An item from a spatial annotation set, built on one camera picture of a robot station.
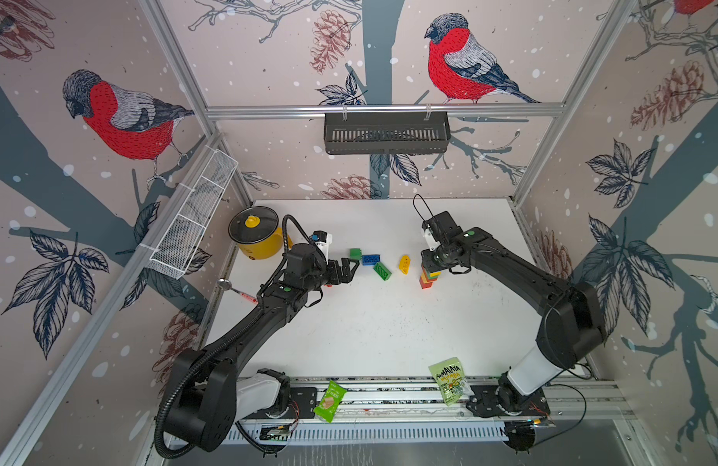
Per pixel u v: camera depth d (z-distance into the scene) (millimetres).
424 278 910
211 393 402
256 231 1022
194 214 917
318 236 750
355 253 1029
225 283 951
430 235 725
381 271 976
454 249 613
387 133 1037
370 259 1003
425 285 944
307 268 649
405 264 1001
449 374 778
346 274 744
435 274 841
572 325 442
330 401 733
